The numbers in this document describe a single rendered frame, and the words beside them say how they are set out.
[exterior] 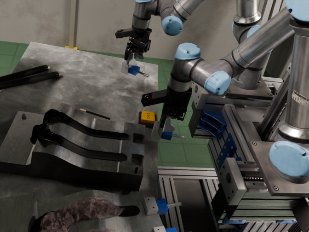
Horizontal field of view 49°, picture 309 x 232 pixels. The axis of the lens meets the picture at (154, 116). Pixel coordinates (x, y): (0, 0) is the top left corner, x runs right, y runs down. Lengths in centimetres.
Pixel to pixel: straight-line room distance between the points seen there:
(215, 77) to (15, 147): 72
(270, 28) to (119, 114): 78
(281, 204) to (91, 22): 256
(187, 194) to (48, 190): 104
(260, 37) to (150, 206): 62
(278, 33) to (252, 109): 60
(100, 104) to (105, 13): 184
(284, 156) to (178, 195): 117
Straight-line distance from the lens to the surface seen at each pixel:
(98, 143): 126
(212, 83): 102
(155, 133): 126
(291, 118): 94
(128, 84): 171
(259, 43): 106
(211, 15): 347
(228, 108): 150
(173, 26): 129
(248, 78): 147
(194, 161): 255
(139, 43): 148
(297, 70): 89
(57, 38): 345
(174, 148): 259
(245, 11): 150
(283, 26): 102
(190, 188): 210
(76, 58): 185
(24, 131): 133
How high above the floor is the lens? 179
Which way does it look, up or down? 39 degrees down
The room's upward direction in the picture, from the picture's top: 15 degrees clockwise
